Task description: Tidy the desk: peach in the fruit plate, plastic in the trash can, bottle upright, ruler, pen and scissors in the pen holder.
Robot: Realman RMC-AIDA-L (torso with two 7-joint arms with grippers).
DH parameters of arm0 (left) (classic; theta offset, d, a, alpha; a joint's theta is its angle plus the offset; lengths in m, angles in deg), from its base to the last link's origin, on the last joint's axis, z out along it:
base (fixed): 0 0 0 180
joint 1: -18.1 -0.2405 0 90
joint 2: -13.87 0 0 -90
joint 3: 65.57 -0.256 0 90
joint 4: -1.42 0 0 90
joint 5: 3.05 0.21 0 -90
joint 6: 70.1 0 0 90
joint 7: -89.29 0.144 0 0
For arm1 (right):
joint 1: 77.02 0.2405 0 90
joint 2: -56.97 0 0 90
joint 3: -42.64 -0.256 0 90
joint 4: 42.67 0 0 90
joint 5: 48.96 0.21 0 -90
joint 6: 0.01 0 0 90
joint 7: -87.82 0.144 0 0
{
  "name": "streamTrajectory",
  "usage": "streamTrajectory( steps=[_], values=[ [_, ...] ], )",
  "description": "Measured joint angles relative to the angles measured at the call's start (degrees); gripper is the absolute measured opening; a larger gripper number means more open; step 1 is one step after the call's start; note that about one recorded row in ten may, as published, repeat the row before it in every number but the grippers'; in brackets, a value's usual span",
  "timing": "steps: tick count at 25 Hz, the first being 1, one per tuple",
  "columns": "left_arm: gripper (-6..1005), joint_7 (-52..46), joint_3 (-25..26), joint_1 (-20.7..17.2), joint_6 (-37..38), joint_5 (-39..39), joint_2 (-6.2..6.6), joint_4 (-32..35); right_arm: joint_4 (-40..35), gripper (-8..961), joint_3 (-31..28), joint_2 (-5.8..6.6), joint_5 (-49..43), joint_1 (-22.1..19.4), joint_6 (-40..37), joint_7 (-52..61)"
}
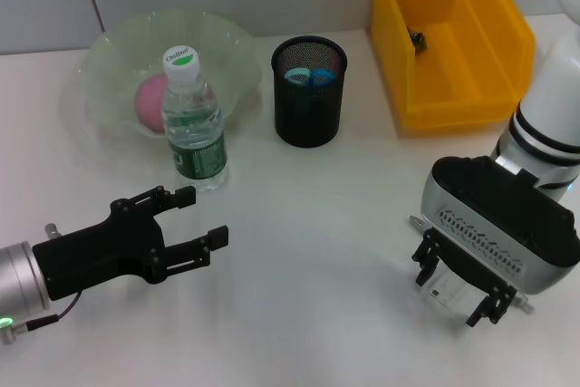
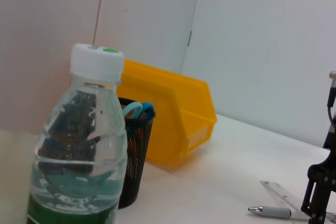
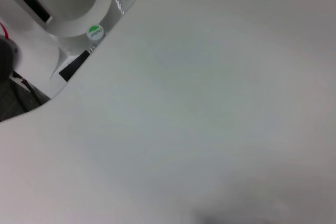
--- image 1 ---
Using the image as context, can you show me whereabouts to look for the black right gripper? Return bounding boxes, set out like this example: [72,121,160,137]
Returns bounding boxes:
[410,227,518,328]

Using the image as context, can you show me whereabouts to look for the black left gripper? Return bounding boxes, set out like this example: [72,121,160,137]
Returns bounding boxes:
[31,185,231,302]

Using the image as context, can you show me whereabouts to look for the transparent plastic ruler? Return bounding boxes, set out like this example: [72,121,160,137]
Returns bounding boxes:
[419,268,486,315]

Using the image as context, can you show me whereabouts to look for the grey clear pen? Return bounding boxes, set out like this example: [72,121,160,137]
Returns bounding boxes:
[409,215,534,314]

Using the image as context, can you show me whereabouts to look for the clear green-label water bottle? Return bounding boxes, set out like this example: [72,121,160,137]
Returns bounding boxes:
[160,44,230,193]

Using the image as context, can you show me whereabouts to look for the pink toy peach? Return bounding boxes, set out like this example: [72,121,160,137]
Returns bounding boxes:
[134,73,169,134]

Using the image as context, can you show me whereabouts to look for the blue capped scissors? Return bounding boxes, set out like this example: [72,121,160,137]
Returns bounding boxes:
[283,67,335,89]

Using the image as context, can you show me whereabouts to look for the green plastic scrap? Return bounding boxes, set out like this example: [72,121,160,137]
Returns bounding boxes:
[407,26,430,52]

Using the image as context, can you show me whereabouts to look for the black mesh pen holder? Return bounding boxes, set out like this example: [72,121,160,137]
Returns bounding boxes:
[270,34,349,149]

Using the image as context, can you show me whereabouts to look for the green glass fruit plate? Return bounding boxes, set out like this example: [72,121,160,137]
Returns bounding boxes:
[58,8,264,139]

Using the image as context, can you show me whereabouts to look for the yellow plastic bin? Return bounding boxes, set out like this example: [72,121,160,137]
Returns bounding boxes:
[370,0,536,131]

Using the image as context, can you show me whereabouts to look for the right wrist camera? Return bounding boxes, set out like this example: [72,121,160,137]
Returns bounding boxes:
[420,155,580,295]

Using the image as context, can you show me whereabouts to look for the left arm grey cable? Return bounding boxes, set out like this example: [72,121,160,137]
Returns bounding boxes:
[13,289,85,334]

